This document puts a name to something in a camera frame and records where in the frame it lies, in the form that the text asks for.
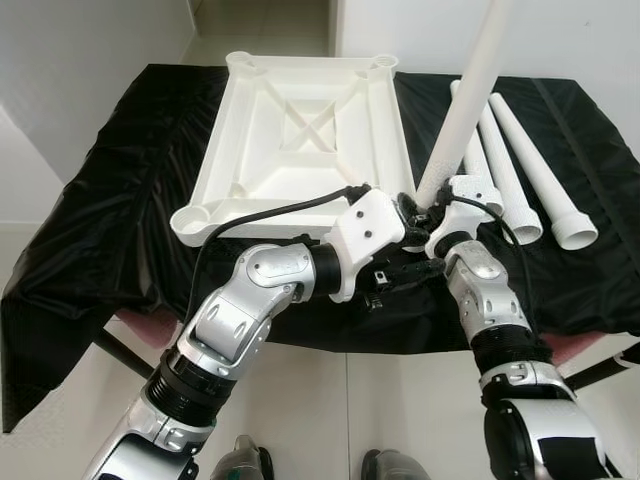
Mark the grey robot left foot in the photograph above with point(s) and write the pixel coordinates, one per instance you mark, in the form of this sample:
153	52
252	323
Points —
240	462

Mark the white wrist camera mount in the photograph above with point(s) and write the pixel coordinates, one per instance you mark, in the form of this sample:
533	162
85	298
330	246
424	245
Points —
365	230
465	215

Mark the grey robot right foot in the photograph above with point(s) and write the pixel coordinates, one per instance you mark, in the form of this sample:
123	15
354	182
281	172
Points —
393	466

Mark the white plastic children table top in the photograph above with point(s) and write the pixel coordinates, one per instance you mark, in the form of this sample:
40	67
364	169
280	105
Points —
300	125

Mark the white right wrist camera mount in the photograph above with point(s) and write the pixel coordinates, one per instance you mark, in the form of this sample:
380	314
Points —
465	215

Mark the grey robot foot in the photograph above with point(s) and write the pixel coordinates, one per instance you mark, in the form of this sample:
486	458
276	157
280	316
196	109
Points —
393	466
240	462

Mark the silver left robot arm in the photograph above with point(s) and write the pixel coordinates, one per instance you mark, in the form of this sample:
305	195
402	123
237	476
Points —
240	310

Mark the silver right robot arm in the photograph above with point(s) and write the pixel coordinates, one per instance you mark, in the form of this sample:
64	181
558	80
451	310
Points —
490	300

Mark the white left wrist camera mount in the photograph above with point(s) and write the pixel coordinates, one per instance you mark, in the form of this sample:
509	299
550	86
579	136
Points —
365	230

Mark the white plastic table leg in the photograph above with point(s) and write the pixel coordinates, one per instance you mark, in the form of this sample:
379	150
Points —
515	190
480	170
545	170
468	100

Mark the black table cloth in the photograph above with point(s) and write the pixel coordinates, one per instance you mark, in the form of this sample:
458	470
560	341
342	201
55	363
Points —
100	210

